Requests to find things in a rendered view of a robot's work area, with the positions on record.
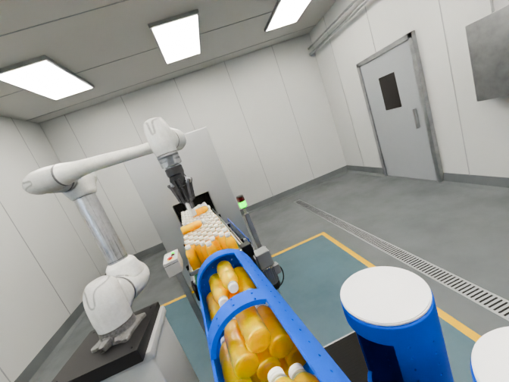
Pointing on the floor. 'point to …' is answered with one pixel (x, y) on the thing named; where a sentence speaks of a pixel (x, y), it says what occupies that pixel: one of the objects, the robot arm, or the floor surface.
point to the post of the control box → (191, 299)
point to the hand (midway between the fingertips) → (191, 208)
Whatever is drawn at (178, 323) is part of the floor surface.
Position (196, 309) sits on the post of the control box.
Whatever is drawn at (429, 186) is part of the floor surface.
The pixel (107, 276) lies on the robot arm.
